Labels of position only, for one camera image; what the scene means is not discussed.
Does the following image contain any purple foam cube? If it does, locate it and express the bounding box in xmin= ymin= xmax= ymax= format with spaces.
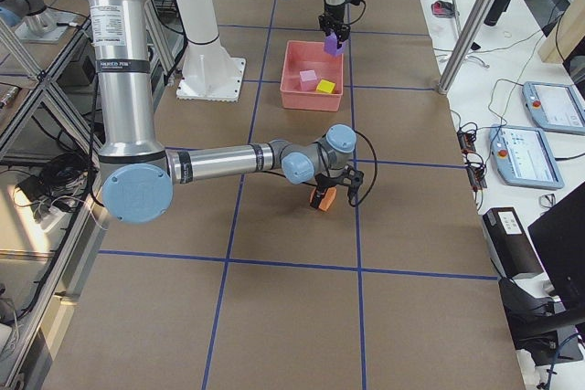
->
xmin=324 ymin=33 xmax=346 ymax=57

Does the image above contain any black monitor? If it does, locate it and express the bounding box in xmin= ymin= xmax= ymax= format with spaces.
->
xmin=528 ymin=184 xmax=584 ymax=309

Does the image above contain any near teach pendant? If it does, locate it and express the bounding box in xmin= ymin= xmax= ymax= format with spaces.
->
xmin=489 ymin=124 xmax=564 ymax=190

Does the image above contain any orange foam cube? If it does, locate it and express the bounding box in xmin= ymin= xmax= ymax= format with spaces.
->
xmin=309 ymin=187 xmax=337 ymax=212

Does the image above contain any far teach pendant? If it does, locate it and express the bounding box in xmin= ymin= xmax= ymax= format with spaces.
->
xmin=522 ymin=81 xmax=584 ymax=135

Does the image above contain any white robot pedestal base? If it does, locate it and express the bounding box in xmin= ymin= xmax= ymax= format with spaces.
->
xmin=175 ymin=0 xmax=246 ymax=102

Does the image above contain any teach pendant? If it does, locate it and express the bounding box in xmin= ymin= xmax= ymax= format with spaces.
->
xmin=522 ymin=81 xmax=584 ymax=135
xmin=489 ymin=124 xmax=564 ymax=190

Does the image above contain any pink plastic bin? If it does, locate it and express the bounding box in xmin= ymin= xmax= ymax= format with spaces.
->
xmin=280 ymin=40 xmax=344 ymax=111

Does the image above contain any pink foam cube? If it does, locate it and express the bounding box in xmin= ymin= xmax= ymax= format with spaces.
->
xmin=299 ymin=69 xmax=319 ymax=91

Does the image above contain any black water bottle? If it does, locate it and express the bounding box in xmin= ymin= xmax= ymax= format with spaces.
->
xmin=484 ymin=0 xmax=511 ymax=26

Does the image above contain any black box device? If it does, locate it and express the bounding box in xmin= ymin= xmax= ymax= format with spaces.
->
xmin=482 ymin=207 xmax=544 ymax=280

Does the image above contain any pink and grey pouch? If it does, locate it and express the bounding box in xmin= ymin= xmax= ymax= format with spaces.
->
xmin=431 ymin=0 xmax=457 ymax=18

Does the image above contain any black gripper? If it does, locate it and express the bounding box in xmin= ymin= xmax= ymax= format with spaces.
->
xmin=318 ymin=4 xmax=351 ymax=52
xmin=311 ymin=174 xmax=339 ymax=209

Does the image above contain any yellow foam cube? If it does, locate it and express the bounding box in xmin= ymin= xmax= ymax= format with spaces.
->
xmin=315 ymin=79 xmax=335 ymax=94

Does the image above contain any aluminium frame post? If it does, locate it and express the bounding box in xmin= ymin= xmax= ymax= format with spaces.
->
xmin=437 ymin=0 xmax=495 ymax=95

